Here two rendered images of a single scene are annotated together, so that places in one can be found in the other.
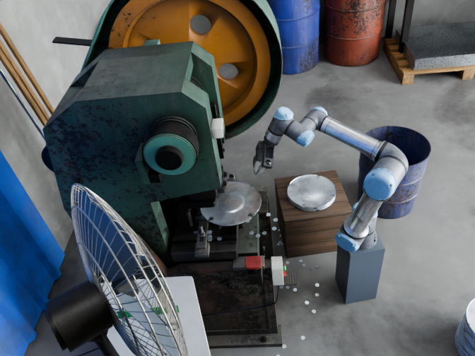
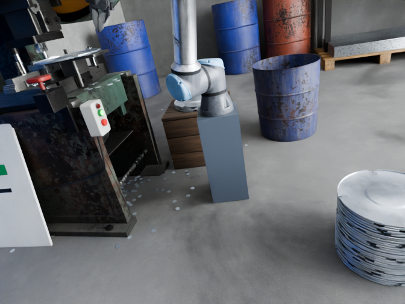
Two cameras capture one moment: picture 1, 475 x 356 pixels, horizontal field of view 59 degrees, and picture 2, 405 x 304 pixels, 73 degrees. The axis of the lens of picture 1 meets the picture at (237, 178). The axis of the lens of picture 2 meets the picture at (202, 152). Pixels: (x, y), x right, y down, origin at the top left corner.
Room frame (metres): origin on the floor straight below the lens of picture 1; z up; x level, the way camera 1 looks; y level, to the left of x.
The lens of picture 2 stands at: (0.16, -0.68, 0.87)
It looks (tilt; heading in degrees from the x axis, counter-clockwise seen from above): 27 degrees down; 10
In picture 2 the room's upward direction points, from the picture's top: 11 degrees counter-clockwise
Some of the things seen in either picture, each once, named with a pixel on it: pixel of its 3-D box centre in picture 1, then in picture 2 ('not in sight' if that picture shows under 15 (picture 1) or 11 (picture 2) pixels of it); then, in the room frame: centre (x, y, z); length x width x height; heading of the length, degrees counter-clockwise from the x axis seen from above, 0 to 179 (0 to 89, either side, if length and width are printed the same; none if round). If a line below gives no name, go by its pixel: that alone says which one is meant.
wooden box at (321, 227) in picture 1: (311, 213); (202, 128); (1.82, -0.43, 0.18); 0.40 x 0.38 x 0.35; 90
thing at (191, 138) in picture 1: (167, 149); not in sight; (1.19, 0.22, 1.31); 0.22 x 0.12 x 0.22; 83
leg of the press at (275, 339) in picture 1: (182, 294); (11, 152); (1.18, 0.35, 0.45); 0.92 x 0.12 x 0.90; 83
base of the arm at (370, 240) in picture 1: (362, 232); (215, 99); (1.35, -0.58, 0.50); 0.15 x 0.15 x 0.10
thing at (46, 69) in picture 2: (206, 208); (48, 66); (1.43, 0.17, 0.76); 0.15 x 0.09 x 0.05; 173
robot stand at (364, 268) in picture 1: (358, 265); (223, 153); (1.35, -0.58, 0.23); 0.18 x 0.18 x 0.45; 3
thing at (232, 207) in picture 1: (230, 202); (68, 56); (1.41, 0.05, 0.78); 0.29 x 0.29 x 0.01
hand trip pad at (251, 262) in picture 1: (254, 266); (42, 87); (1.07, -0.01, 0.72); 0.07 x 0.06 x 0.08; 83
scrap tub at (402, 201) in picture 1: (389, 173); (286, 97); (2.01, -1.01, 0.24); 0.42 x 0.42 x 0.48
